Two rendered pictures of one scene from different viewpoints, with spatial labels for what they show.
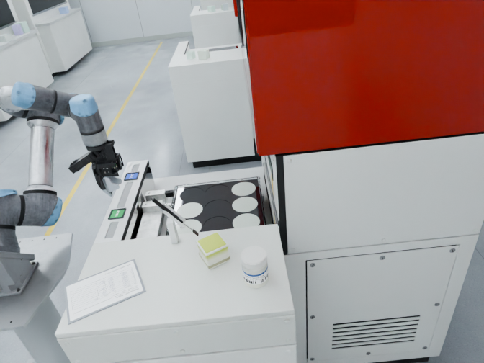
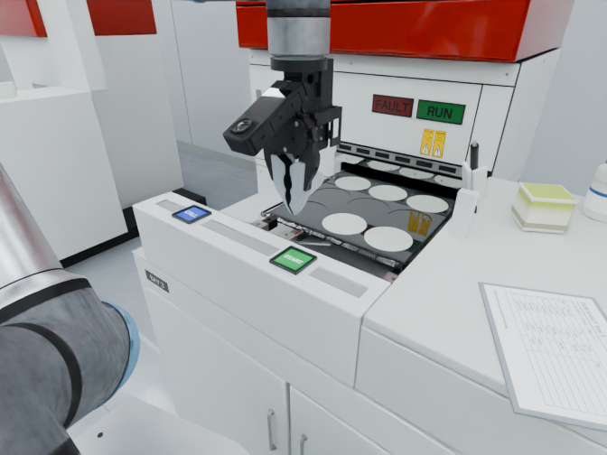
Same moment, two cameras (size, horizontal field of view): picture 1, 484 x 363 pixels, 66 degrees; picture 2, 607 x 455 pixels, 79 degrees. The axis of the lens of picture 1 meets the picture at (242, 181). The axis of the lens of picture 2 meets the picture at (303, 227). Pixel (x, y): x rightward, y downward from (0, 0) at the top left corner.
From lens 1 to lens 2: 1.27 m
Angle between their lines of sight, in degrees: 45
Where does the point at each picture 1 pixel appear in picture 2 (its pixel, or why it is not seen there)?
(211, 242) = (547, 190)
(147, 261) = (494, 273)
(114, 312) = not seen: outside the picture
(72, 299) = (583, 409)
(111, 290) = (574, 335)
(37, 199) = (79, 314)
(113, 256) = (445, 303)
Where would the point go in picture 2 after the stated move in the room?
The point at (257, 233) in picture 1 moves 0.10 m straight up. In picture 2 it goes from (499, 189) to (511, 145)
